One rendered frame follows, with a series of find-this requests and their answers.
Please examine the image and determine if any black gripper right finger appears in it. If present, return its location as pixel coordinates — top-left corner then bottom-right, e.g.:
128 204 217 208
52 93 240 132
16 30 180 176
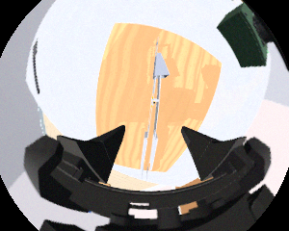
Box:
180 126 248 181

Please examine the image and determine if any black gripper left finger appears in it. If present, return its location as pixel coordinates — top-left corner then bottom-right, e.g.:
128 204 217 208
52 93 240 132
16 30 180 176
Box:
56 126 125 184

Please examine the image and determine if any dark grey spatula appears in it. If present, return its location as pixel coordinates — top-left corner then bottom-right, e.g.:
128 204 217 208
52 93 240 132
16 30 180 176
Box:
32 38 39 96

